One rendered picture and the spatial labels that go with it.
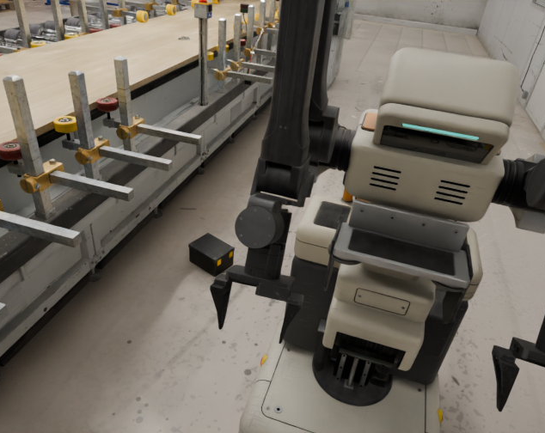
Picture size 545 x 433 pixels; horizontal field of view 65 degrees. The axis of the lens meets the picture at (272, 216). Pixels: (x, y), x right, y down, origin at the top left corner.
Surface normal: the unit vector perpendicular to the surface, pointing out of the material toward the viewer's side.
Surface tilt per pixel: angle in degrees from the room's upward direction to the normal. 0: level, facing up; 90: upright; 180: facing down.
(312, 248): 90
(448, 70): 42
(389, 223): 90
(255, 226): 60
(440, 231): 90
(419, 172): 98
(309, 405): 0
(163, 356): 0
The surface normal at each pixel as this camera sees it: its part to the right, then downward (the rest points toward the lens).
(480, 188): -0.30, 0.62
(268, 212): -0.22, 0.04
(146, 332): 0.08, -0.83
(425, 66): -0.14, -0.28
